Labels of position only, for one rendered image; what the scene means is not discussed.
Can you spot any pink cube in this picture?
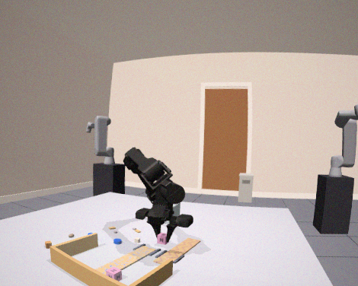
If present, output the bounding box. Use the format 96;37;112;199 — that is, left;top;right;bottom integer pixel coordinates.
157;233;169;245

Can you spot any peach strip with purple zigzag pattern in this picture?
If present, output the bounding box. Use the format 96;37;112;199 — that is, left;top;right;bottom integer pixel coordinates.
165;238;201;261

